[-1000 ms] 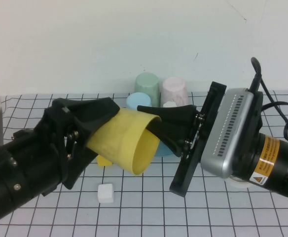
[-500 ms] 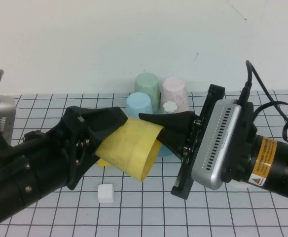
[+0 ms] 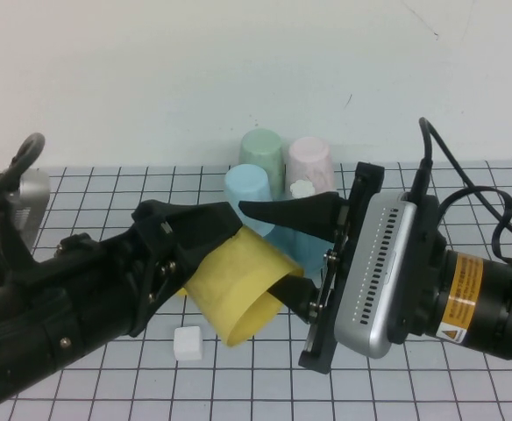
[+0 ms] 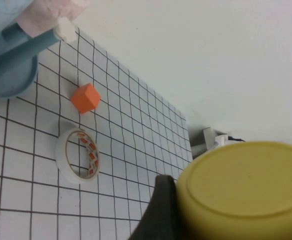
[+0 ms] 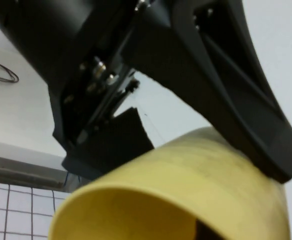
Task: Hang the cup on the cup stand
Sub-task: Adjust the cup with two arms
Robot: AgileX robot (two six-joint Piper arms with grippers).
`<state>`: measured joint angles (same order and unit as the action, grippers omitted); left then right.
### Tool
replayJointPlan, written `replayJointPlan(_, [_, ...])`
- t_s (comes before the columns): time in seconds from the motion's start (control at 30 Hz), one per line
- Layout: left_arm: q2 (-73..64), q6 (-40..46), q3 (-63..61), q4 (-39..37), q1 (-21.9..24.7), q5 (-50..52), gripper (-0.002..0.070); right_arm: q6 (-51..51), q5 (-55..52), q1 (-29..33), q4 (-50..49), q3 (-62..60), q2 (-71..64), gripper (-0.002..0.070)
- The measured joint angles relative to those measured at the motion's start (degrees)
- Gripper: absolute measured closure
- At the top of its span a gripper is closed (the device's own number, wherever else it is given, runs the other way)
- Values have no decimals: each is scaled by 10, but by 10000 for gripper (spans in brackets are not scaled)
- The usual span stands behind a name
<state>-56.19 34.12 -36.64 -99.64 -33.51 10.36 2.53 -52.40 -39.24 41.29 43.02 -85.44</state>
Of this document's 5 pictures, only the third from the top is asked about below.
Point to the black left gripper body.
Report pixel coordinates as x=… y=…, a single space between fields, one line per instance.
x=155 y=263

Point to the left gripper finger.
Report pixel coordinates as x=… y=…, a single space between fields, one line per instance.
x=208 y=223

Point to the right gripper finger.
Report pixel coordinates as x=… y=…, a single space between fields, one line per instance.
x=308 y=215
x=300 y=298

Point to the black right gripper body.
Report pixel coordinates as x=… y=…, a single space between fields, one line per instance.
x=348 y=228

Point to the yellow plastic cup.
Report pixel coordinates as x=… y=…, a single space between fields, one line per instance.
x=238 y=280

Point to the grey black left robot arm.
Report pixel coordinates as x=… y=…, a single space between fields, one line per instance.
x=41 y=307

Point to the teal cup stand tray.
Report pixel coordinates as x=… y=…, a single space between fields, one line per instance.
x=302 y=188

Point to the pink plastic cup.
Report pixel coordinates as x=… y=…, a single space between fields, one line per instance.
x=310 y=160

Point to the light blue plastic cup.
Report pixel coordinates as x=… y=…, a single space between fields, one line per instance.
x=247 y=184

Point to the green plastic cup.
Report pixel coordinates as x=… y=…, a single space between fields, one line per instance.
x=260 y=149

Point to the white cube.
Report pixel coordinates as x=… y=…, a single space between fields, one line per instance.
x=189 y=344

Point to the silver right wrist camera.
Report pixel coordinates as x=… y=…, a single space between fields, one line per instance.
x=370 y=285

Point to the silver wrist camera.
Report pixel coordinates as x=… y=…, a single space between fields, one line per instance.
x=370 y=285
x=32 y=193

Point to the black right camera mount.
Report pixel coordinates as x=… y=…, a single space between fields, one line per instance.
x=427 y=263

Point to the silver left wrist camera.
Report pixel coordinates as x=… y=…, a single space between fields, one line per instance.
x=32 y=193

